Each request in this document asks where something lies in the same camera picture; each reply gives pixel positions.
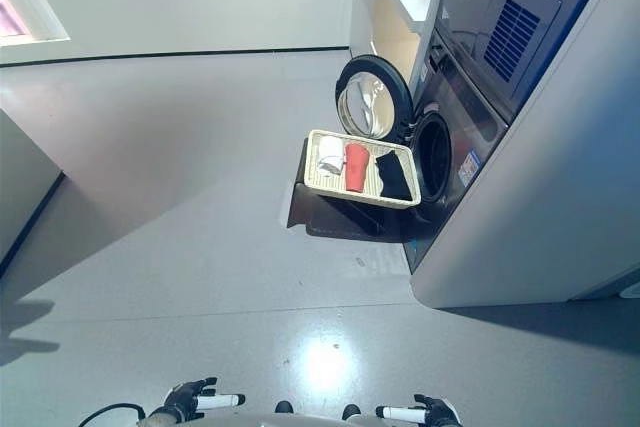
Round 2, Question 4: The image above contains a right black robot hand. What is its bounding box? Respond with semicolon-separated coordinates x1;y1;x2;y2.
375;394;464;427

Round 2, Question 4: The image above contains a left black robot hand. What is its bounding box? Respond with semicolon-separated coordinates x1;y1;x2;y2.
163;377;247;421

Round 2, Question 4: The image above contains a dark garment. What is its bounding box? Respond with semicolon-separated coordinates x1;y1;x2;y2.
374;150;415;201

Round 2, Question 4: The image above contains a red cloth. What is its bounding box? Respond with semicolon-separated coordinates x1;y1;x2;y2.
344;142;370;193

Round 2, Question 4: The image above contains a white cloth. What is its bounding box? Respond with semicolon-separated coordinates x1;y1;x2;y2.
316;135;347;177

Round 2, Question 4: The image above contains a silver robot torso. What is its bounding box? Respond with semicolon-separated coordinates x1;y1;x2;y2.
199;411;451;427

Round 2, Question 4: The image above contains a brown stool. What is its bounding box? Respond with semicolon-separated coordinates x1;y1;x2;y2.
287;136;416;243

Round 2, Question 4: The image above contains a cream wicker basket tray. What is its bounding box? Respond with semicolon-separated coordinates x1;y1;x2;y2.
298;129;422;207

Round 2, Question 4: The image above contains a blue washer label sticker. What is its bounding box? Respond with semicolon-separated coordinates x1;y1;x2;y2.
458;149;481;188

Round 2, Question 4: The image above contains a grey cabinet with dark edge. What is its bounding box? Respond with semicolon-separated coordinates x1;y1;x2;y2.
0;109;66;278

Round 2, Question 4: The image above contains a round glass washer door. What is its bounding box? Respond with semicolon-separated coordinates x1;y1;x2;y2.
334;54;416;141

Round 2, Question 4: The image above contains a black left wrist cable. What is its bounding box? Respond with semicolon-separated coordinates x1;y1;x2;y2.
77;401;147;427

